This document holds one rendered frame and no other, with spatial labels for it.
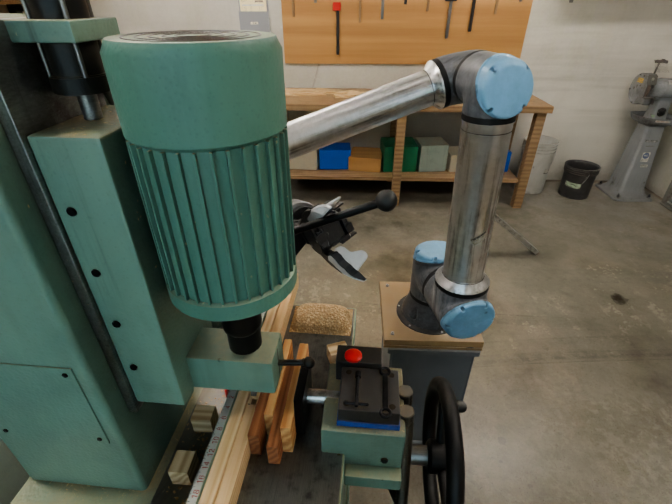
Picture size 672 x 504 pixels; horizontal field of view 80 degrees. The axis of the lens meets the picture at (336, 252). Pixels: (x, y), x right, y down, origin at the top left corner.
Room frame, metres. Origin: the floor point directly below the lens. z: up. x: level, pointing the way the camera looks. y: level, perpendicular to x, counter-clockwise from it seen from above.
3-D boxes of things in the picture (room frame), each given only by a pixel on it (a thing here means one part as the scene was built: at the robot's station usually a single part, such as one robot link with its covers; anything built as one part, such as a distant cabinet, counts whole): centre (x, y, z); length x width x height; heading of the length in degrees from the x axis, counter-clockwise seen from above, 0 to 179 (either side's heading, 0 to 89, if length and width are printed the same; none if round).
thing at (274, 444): (0.45, 0.09, 0.92); 0.18 x 0.02 x 0.05; 175
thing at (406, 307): (1.09, -0.33, 0.64); 0.19 x 0.19 x 0.10
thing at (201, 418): (0.50, 0.26, 0.82); 0.04 x 0.03 x 0.04; 87
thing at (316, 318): (0.70, 0.03, 0.92); 0.14 x 0.09 x 0.04; 85
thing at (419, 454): (0.43, -0.12, 0.81); 0.29 x 0.20 x 0.29; 175
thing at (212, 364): (0.46, 0.16, 1.03); 0.14 x 0.07 x 0.09; 85
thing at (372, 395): (0.45, -0.05, 0.99); 0.13 x 0.11 x 0.06; 175
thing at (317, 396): (0.45, 0.03, 0.95); 0.09 x 0.07 x 0.09; 175
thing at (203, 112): (0.46, 0.14, 1.35); 0.18 x 0.18 x 0.31
